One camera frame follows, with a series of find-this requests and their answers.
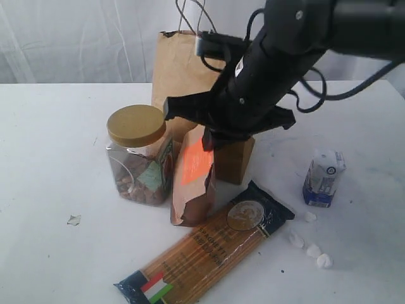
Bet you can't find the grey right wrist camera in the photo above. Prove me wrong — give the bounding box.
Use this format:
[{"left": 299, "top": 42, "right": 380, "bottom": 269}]
[{"left": 195, "top": 31, "right": 247, "bottom": 63}]

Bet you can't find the large brown paper bag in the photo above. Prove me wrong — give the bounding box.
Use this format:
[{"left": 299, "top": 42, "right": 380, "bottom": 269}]
[{"left": 152, "top": 25, "right": 255, "bottom": 185}]

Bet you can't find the torn label scrap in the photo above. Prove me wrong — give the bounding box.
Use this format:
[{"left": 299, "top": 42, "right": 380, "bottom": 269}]
[{"left": 66, "top": 215, "right": 82, "bottom": 226}]

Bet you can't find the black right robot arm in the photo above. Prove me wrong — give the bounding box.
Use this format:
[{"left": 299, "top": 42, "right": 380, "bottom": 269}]
[{"left": 163, "top": 1, "right": 404, "bottom": 151}]

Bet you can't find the white crumpled pellet far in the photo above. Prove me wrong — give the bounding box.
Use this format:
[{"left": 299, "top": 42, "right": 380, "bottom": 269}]
[{"left": 304, "top": 212, "right": 317, "bottom": 223}]

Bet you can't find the small white blue carton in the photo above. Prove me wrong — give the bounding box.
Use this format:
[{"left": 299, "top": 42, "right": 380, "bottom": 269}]
[{"left": 302, "top": 149, "right": 346, "bottom": 208}]

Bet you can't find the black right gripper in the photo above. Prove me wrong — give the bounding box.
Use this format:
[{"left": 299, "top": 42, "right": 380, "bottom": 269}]
[{"left": 163, "top": 71, "right": 297, "bottom": 151}]

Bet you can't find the spaghetti package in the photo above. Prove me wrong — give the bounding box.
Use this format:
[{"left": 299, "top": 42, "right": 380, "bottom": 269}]
[{"left": 115, "top": 181, "right": 295, "bottom": 303}]

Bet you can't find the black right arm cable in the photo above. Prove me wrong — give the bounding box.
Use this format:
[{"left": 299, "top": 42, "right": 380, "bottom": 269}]
[{"left": 202, "top": 9, "right": 405, "bottom": 113}]

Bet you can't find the small brown coffee pouch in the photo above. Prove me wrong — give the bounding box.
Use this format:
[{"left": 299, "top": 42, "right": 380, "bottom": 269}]
[{"left": 171, "top": 125, "right": 216, "bottom": 227}]

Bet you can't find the white crumpled pellet middle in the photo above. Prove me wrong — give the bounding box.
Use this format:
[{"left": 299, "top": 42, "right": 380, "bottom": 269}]
[{"left": 306, "top": 244, "right": 322, "bottom": 258}]

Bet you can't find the white crumpled pellet left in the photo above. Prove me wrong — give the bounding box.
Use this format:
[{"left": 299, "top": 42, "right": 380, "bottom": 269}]
[{"left": 289, "top": 232, "right": 305, "bottom": 248}]

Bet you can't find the white crumpled pellet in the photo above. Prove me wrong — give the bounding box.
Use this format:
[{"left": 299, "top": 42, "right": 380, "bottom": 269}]
[
  {"left": 306, "top": 244, "right": 322, "bottom": 258},
  {"left": 304, "top": 212, "right": 317, "bottom": 223},
  {"left": 289, "top": 232, "right": 305, "bottom": 248},
  {"left": 316, "top": 253, "right": 333, "bottom": 269}
]

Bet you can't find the white crumpled pellet near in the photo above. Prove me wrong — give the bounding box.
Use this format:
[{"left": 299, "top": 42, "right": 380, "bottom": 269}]
[{"left": 316, "top": 253, "right": 333, "bottom": 269}]

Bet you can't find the clear jar gold lid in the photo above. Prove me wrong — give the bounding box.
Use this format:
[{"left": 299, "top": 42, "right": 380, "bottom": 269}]
[{"left": 106, "top": 104, "right": 174, "bottom": 206}]

